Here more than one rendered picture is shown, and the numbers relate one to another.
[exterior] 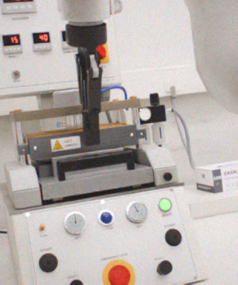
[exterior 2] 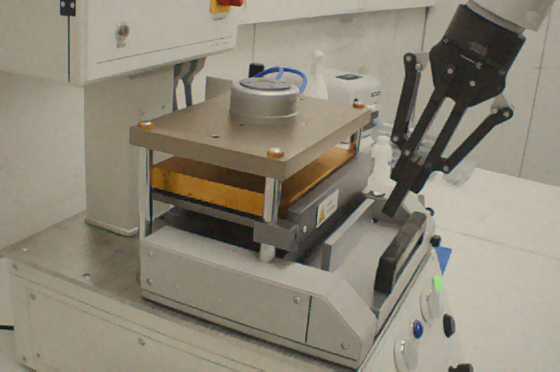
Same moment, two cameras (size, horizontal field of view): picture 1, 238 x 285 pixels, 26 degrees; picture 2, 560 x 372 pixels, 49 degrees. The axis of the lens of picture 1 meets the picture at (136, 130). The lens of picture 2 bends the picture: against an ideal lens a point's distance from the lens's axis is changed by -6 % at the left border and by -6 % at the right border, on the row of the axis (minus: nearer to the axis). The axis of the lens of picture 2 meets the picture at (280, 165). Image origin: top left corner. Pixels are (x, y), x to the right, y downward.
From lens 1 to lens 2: 98 cm
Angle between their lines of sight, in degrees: 51
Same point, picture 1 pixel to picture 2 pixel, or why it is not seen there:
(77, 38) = (508, 54)
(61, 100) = (278, 110)
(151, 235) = (437, 332)
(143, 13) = not seen: outside the picture
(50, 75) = (165, 33)
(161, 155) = (416, 206)
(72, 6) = (540, 2)
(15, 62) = (124, 3)
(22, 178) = (349, 306)
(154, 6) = not seen: outside the picture
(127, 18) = not seen: outside the picture
